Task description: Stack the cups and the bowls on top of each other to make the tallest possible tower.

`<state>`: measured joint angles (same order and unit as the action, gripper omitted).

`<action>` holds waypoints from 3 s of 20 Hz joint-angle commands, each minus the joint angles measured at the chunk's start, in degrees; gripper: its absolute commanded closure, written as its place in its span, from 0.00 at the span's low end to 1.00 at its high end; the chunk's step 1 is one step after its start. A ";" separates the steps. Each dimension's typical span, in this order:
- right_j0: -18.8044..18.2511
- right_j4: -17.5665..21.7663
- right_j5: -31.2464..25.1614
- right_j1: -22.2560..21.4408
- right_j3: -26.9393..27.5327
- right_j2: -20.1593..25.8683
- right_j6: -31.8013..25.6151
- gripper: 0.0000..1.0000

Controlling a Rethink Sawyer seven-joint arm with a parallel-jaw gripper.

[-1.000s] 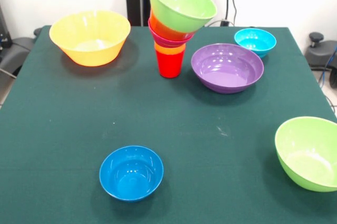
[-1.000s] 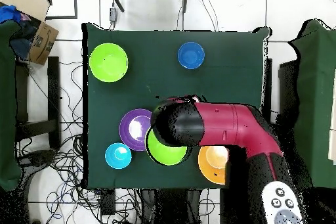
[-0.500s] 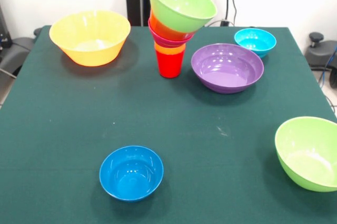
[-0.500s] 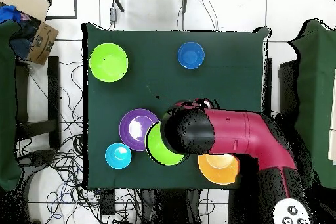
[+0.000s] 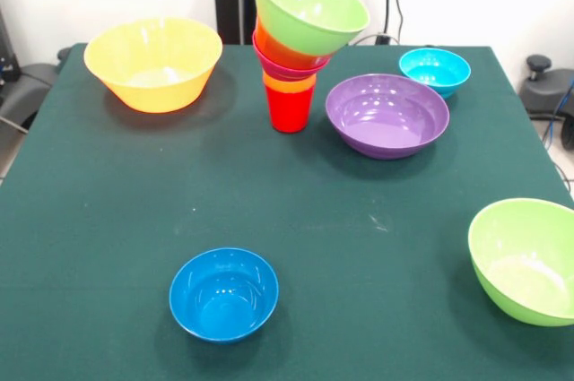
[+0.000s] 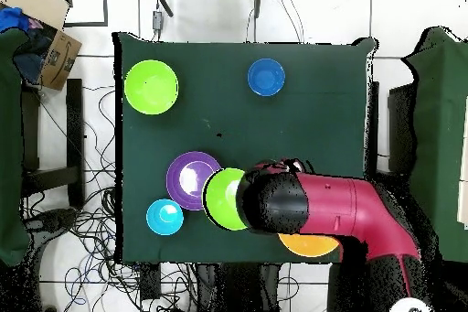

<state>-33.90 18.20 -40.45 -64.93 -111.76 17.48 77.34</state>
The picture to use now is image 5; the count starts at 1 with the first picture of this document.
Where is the green plastic bowl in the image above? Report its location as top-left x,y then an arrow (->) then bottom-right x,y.
253,0 -> 371,56
467,197 -> 574,328

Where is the orange plastic cup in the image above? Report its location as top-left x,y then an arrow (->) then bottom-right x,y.
262,71 -> 318,95

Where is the purple plastic bowl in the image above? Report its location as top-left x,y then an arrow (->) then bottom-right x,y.
325,74 -> 451,160

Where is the pink plastic bowl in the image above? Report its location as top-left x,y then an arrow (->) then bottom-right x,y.
252,33 -> 333,81

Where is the red plastic cup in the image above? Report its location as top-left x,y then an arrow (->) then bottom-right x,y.
265,84 -> 317,134

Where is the cyan plastic bowl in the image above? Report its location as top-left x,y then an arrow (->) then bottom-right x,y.
398,48 -> 473,101

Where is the black pedestal foot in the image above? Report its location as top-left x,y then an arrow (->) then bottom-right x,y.
0,47 -> 73,131
519,54 -> 574,152

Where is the large orange plastic bowl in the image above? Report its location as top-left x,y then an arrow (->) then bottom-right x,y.
83,16 -> 223,114

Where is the blue plastic bowl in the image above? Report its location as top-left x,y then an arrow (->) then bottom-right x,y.
168,247 -> 280,345

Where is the red-orange plastic bowl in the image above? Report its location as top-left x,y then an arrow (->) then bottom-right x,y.
253,15 -> 334,71

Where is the dark green tablecloth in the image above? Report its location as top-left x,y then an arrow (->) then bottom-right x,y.
0,43 -> 574,381

